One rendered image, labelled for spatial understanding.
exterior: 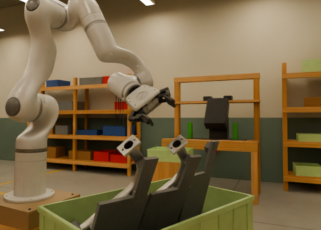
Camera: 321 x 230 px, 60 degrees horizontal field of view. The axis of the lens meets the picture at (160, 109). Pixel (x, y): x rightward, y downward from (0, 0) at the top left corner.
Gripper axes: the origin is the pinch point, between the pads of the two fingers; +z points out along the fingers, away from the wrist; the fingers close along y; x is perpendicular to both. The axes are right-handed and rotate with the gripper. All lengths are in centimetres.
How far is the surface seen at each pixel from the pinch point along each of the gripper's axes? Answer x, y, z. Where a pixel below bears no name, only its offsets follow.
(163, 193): 14.6, -15.0, 11.8
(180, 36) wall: 224, 272, -438
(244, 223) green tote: 44.6, 1.2, 21.5
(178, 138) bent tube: 5.7, -1.6, 8.0
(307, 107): 317, 286, -152
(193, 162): 12.1, -2.6, 12.9
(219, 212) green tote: 28.3, -5.3, 20.7
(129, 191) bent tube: 8.1, -22.0, 8.8
